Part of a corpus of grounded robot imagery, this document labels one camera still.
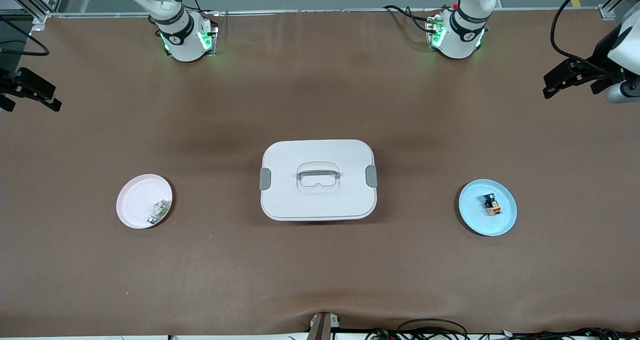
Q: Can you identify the black orange push-button switch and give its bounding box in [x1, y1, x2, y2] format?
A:
[481, 193, 502, 216]

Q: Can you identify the pink round plate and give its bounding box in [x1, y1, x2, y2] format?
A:
[116, 173, 174, 230]

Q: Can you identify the blue round plate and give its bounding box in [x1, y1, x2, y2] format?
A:
[458, 179, 518, 237]

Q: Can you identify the white lidded storage box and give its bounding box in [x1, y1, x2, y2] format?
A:
[259, 139, 379, 222]

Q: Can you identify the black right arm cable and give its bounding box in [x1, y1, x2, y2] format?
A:
[0, 17, 51, 57]

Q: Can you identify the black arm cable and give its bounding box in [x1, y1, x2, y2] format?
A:
[551, 0, 618, 76]
[0, 17, 51, 57]

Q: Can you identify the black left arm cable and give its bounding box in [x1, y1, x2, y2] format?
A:
[551, 0, 618, 76]

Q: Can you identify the aluminium frame profile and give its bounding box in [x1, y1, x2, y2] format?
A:
[0, 0, 68, 31]
[598, 0, 640, 21]

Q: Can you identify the black left base cable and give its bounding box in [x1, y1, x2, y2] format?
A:
[384, 4, 441, 33]

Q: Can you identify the white green push-button switch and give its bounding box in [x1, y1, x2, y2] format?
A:
[147, 199, 171, 226]

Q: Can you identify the black cable bundle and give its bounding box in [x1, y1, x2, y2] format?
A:
[365, 318, 640, 340]

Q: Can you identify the brown camera mount post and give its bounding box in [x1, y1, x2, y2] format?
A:
[306, 311, 342, 340]

